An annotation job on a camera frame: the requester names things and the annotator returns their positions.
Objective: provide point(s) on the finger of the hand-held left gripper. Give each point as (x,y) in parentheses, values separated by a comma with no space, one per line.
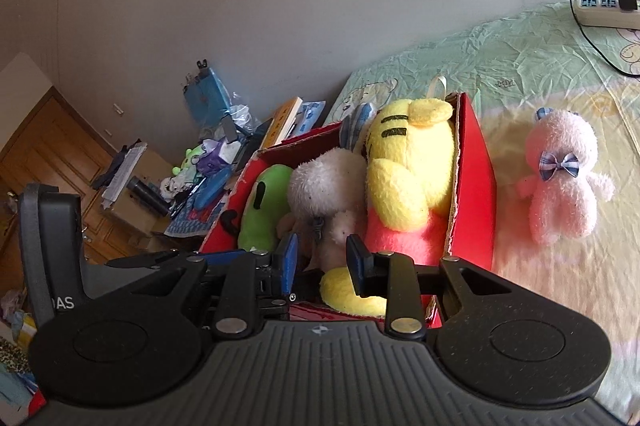
(227,257)
(270,306)

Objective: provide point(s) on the purple tissue pack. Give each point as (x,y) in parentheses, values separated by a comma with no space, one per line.
(212,161)

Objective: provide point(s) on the dark blue cloth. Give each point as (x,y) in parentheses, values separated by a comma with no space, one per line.
(107,171)

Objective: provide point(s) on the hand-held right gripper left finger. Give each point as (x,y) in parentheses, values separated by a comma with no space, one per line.
(287,266)

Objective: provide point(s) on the blue plastic bag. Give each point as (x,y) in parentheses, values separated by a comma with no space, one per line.
(207,94)

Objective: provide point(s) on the white paper stack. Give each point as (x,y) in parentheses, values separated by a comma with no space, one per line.
(122,176)

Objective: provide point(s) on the blue pamphlet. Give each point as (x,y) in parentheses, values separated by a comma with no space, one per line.
(310,114)

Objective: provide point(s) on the yellow plush tiger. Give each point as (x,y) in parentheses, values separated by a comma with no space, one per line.
(400,186)

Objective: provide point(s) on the small green plush toy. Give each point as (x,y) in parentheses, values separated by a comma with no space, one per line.
(192,155)

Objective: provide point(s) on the red cardboard box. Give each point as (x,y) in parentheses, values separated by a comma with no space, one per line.
(475,186)

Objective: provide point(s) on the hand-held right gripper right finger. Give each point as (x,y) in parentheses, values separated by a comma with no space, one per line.
(356,263)

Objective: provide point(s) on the clear plastic bag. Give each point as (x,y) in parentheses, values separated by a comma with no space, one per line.
(245,114)

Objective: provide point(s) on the white power strip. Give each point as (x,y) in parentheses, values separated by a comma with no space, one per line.
(595,4)

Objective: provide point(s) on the pink plush bear with bow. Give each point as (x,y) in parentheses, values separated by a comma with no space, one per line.
(565,196)

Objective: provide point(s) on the wooden cabinet doors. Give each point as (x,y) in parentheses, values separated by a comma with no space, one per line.
(40,146)

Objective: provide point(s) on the black bottle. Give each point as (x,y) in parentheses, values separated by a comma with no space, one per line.
(145,193)

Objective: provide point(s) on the white wall hook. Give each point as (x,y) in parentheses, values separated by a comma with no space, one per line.
(118,110)

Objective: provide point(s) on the small white plush toy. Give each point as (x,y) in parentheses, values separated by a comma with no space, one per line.
(172,186)

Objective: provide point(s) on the blue striped plush toy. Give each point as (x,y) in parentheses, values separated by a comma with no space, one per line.
(357,126)

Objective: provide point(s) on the yellow orange book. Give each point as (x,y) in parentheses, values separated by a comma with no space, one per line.
(282,121)

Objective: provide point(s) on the blue patterned cloth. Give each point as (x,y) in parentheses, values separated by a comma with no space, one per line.
(192,221)

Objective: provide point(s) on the colourful cloth pile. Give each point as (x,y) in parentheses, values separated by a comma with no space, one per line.
(15,356)

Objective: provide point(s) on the black clip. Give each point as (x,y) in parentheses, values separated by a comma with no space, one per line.
(202,65)

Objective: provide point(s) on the brown cardboard box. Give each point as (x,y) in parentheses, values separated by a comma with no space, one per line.
(125,221)

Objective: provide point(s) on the white plush bear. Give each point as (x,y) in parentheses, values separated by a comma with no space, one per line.
(325,186)

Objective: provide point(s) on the black phone on stand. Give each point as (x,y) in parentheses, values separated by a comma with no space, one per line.
(230,126)

